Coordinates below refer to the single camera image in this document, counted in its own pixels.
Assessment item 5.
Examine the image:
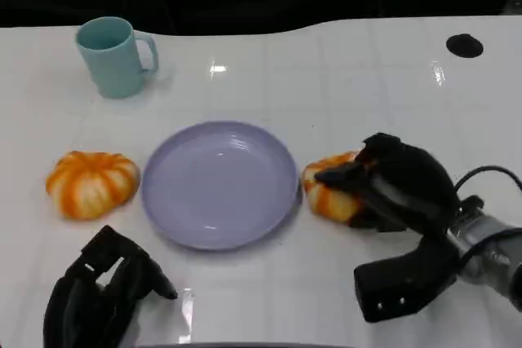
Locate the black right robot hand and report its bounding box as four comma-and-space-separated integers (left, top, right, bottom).
316, 131, 464, 239

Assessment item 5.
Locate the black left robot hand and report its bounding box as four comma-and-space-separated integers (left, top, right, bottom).
42, 224, 179, 348

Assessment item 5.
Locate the pale green mug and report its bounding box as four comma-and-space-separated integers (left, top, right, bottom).
74, 16, 159, 99

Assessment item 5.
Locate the black round table grommet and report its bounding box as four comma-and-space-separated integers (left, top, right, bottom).
445, 33, 484, 58

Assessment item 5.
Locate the orange white toy bread roll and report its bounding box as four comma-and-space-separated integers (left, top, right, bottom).
300, 151, 370, 225
45, 151, 142, 219

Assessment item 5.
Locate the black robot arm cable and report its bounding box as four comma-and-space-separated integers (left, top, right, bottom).
454, 165, 522, 194

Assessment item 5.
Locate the lilac plate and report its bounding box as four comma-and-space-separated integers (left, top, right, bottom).
140, 120, 302, 252

